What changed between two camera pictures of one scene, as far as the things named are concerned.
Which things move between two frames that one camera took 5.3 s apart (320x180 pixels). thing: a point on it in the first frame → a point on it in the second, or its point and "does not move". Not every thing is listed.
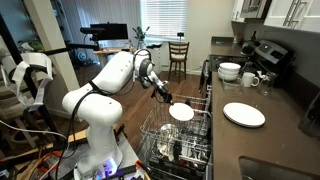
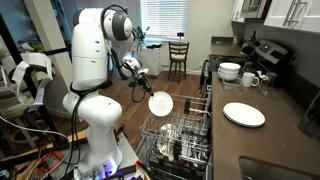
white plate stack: [243, 115] does not move
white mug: [248, 79] does not move
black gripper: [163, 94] → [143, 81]
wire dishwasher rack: [176, 139] does not move
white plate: [181, 112] → [161, 103]
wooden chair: [178, 55] does not move
